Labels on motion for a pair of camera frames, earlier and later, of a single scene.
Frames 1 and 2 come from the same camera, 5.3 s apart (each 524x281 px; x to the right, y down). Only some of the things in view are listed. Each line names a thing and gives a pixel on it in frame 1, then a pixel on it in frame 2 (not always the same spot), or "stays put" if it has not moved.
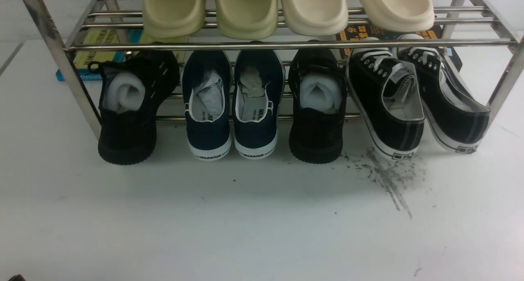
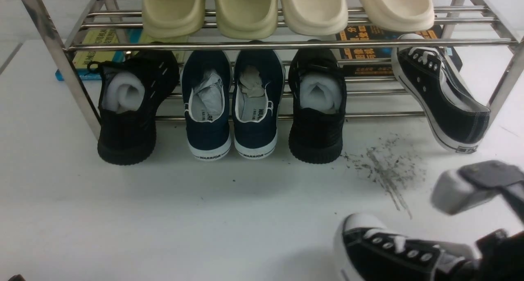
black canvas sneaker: x=452 y=117 stays put
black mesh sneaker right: x=317 y=86 stays put
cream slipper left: x=316 y=10 stays put
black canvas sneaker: x=385 y=90 to x=367 y=249
